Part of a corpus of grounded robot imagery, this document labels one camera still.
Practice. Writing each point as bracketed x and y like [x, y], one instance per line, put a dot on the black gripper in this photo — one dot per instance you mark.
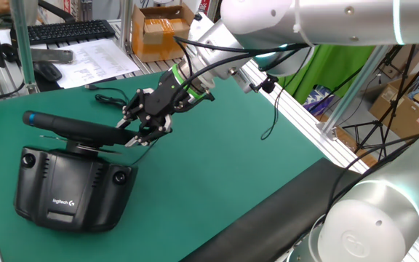
[162, 102]

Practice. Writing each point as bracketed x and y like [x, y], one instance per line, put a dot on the black racing steering wheel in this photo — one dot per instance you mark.
[71, 127]

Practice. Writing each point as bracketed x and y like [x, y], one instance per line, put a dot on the black Logitech wheel base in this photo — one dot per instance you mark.
[71, 189]

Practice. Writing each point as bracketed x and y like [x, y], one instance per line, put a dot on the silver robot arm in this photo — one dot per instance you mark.
[340, 22]

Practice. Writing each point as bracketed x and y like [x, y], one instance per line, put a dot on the white printed paper sheet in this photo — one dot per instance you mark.
[96, 62]

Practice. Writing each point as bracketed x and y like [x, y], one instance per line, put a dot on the taped cardboard box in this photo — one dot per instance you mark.
[158, 36]

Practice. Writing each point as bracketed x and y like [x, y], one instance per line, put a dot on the green table mat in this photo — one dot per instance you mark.
[213, 174]

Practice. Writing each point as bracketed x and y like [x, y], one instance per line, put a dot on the black mouse pad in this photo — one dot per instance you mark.
[46, 86]

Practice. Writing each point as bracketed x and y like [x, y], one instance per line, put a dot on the black computer mouse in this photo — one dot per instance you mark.
[47, 71]

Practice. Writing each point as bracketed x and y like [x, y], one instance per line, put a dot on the silver metal plate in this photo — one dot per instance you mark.
[51, 55]

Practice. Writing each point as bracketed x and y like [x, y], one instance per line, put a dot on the black computer keyboard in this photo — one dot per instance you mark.
[67, 32]

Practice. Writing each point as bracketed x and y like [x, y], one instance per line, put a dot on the black chair armrest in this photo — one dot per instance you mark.
[55, 11]

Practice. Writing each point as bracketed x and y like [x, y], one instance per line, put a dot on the black foam strip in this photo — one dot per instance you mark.
[267, 218]

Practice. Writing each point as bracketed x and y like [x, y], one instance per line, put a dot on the blue patterned bag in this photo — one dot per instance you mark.
[316, 100]

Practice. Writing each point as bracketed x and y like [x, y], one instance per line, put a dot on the bright green curtain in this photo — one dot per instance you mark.
[326, 69]

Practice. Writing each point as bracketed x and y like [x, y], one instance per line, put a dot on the open cardboard box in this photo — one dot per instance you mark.
[409, 109]

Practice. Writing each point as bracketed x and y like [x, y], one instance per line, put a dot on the aluminium frame post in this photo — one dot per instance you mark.
[22, 43]
[355, 87]
[126, 25]

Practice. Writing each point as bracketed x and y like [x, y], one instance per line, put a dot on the aluminium table frame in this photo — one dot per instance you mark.
[297, 116]

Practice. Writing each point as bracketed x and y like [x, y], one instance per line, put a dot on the black camera tripod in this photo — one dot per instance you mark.
[379, 123]

